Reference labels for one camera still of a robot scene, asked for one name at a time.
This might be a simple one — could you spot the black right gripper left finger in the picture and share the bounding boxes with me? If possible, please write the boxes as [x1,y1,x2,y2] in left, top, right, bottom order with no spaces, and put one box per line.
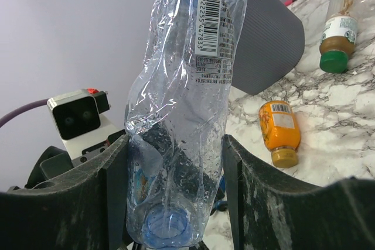
[1,135,129,249]

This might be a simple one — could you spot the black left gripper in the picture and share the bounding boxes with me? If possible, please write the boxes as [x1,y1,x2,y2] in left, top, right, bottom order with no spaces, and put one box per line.
[25,130,125,189]

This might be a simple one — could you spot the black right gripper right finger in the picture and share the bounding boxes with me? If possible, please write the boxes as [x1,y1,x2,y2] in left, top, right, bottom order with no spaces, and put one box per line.
[223,135,374,249]

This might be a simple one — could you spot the small orange juice bottle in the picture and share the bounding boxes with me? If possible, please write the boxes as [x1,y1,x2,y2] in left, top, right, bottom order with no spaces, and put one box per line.
[258,101,301,168]

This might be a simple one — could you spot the clear crushed bottle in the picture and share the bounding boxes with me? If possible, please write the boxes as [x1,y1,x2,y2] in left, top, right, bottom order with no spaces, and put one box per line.
[124,0,247,249]

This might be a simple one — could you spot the brown bottle green cap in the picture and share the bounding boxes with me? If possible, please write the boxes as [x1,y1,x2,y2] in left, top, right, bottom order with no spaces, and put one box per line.
[319,0,359,73]

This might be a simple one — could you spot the grey mesh waste bin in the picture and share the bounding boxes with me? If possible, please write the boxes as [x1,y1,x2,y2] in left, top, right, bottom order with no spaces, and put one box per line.
[232,0,305,95]

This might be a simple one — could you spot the blue red pen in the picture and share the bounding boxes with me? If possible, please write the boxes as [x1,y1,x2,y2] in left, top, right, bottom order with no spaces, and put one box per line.
[284,0,297,6]

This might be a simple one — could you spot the blue handled pliers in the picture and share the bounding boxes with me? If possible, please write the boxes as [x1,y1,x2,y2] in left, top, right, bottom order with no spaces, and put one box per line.
[211,176,228,215]

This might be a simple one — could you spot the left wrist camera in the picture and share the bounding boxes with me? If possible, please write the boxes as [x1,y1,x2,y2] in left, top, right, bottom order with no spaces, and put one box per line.
[47,88,120,162]

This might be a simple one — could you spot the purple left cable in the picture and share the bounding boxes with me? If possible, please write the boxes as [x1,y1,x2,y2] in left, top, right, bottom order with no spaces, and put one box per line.
[0,100,49,129]

